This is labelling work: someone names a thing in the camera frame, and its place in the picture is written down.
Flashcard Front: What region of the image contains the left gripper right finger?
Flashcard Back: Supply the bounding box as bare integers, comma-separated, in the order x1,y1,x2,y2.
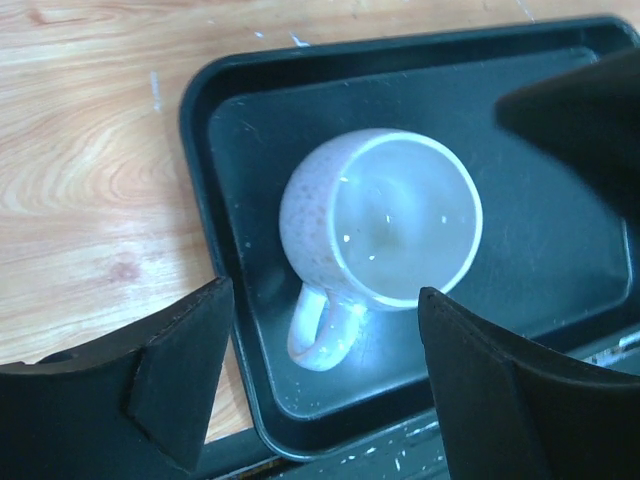
418,287,639,479

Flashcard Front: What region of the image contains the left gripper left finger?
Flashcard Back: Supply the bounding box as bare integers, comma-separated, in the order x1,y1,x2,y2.
1,278,234,479

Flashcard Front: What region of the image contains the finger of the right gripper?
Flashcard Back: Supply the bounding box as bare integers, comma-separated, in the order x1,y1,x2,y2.
495,48,639,220

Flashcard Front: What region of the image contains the white ceramic mug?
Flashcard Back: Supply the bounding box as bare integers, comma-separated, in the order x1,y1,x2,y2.
279,128,484,372

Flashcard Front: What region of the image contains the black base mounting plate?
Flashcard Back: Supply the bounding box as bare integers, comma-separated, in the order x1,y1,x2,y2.
199,329,640,480

